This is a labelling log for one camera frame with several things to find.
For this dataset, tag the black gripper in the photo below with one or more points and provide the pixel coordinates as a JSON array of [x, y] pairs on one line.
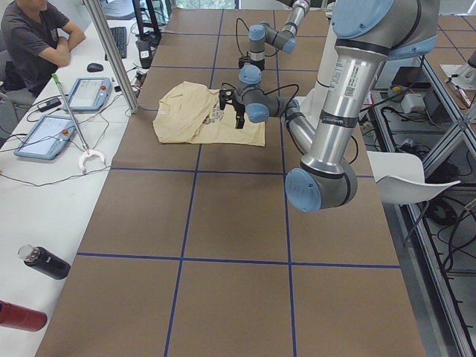
[[258, 64], [238, 109]]

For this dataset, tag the cream long-sleeve California shirt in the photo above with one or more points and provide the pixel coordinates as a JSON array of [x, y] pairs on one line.
[[190, 113]]

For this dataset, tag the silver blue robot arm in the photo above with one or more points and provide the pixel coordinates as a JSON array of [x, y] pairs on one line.
[[368, 33], [283, 40]]

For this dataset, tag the black keyboard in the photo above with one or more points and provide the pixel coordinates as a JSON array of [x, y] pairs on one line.
[[119, 35]]

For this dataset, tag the upper teach pendant tablet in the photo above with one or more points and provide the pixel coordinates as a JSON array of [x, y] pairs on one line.
[[89, 94]]

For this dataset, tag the teach pendant tablet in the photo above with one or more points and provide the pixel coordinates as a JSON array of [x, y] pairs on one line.
[[89, 94], [47, 139]]

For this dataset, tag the black computer mouse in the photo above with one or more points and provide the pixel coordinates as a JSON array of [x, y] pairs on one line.
[[94, 67]]

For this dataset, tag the reacher grabber stick tool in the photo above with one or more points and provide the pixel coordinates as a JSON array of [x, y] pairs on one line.
[[88, 152]]

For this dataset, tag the white plastic chair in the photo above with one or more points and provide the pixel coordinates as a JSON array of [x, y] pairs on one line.
[[401, 180]]

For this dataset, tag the black power adapter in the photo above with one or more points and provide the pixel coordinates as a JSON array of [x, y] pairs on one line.
[[49, 104]]

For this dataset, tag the lower teach pendant tablet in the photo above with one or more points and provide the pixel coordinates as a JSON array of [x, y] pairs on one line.
[[47, 139]]

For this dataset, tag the seated person in grey shirt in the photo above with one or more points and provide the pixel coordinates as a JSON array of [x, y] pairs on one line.
[[39, 39]]

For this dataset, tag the black water bottle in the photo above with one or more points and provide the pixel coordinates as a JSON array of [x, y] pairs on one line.
[[44, 261]]

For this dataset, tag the red water bottle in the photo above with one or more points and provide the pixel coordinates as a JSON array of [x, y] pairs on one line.
[[23, 318]]

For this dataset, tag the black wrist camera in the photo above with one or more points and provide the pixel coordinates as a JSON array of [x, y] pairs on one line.
[[242, 61], [226, 97]]

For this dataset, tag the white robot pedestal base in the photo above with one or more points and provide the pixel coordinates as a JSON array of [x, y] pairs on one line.
[[307, 104]]

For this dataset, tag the white pedestal column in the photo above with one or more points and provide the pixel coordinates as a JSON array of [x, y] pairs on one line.
[[326, 68]]

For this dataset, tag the aluminium frame post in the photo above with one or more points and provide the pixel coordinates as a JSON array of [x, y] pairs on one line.
[[109, 46]]

